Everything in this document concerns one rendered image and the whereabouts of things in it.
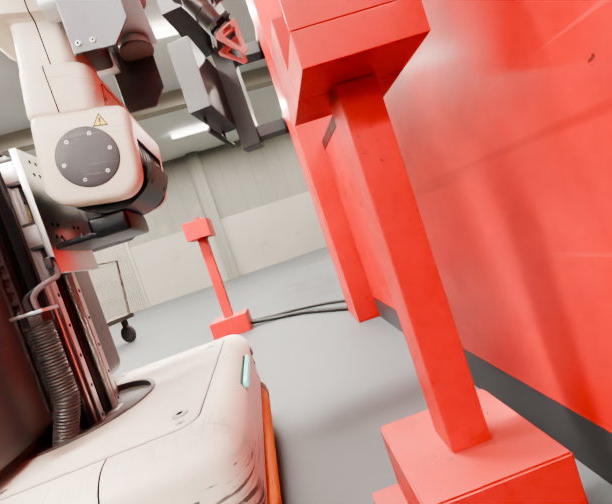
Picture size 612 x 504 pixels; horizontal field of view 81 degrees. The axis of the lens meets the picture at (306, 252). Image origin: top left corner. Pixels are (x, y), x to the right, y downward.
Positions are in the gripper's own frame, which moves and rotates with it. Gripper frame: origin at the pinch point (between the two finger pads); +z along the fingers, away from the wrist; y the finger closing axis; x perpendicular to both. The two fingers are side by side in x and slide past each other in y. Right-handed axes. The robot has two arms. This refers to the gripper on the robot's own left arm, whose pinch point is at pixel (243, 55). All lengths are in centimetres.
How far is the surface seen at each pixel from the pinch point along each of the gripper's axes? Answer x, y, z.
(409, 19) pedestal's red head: 5, -59, 33
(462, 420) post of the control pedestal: 33, -52, 77
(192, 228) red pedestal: 53, 142, 1
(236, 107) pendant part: -19, 123, -30
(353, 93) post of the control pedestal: 12, -52, 34
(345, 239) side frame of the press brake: 2, 66, 66
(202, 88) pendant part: -4, 85, -35
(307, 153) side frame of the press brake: -14, 67, 25
